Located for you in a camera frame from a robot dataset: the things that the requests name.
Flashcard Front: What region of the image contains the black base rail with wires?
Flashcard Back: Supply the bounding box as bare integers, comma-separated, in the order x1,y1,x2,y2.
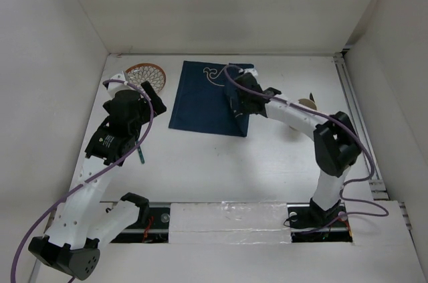
113,202,352,245

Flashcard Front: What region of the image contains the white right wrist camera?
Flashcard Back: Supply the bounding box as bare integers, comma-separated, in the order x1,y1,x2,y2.
241,68,258,78

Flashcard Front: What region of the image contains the aluminium rail at right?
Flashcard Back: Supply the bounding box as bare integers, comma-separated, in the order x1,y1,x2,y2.
333,49,414,230

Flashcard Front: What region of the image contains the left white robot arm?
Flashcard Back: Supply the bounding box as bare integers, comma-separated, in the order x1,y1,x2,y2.
28,79,167,281

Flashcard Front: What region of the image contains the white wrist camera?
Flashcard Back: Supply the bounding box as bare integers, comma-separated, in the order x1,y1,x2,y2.
103,72,129,98
241,68,258,78

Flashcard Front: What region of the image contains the beige paper cup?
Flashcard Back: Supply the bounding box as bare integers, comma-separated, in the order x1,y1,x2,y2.
295,98,318,111

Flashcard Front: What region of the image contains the dark blue printed cloth napkin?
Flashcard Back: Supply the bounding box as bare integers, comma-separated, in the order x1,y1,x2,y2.
169,61,249,137

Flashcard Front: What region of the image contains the fork with green handle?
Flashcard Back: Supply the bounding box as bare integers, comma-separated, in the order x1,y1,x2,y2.
137,146,145,164

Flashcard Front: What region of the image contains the floral plate with orange rim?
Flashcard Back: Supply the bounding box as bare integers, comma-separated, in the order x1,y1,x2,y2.
125,63,167,94

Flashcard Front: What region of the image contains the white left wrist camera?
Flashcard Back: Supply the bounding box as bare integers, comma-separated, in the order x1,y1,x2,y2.
103,72,129,98

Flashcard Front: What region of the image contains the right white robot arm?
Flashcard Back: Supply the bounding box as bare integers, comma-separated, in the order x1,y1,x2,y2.
225,72,361,229

